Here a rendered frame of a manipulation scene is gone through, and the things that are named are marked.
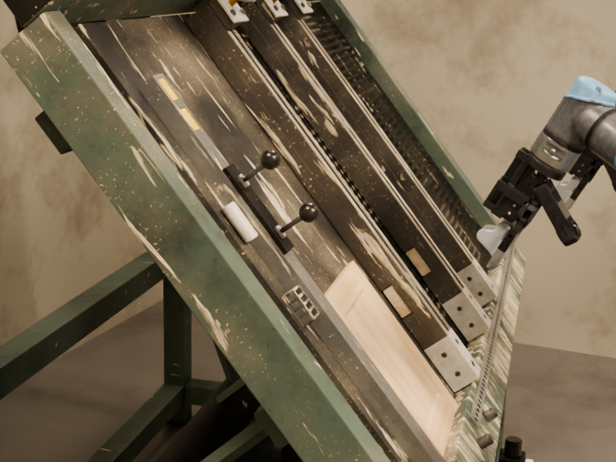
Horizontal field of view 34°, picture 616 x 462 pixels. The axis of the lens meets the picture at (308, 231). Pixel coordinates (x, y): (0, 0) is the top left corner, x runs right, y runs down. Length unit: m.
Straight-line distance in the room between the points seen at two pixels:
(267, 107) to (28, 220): 2.51
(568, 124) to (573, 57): 3.39
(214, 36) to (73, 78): 0.71
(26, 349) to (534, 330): 3.08
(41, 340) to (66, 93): 1.41
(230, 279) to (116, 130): 0.31
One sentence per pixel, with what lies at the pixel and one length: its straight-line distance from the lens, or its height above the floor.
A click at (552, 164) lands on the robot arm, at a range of 1.72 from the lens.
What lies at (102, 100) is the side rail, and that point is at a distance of 1.72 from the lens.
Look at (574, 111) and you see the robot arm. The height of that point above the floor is 1.64.
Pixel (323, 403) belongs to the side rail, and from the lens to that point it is 1.73.
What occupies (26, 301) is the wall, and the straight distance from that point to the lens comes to 4.81.
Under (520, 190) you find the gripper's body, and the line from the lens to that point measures 1.76.
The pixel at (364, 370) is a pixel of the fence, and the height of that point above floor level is 1.10.
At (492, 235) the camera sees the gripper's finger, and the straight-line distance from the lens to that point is 1.78.
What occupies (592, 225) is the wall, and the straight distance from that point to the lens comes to 5.19.
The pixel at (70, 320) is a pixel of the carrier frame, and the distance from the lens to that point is 3.20.
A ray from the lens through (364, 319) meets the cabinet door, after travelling 2.17.
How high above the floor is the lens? 1.84
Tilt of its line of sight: 14 degrees down
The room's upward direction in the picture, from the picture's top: 2 degrees clockwise
